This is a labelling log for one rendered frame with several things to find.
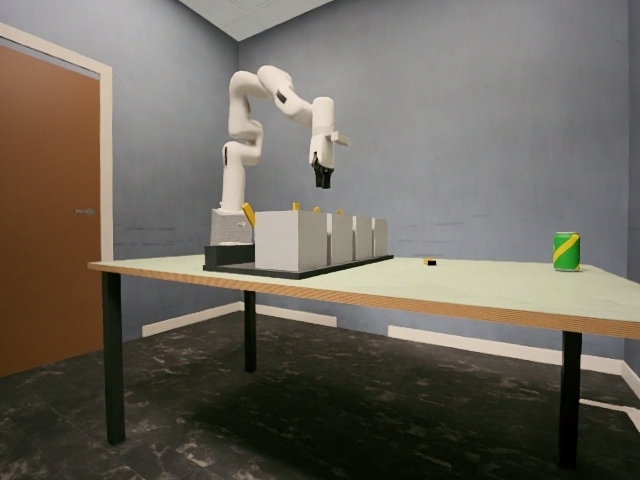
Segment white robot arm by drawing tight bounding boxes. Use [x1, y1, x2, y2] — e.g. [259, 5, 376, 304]
[218, 66, 350, 215]

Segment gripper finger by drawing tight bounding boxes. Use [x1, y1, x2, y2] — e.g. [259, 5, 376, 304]
[311, 151, 324, 188]
[322, 167, 334, 189]

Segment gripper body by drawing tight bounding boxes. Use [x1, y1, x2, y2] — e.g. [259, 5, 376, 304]
[310, 135, 335, 169]

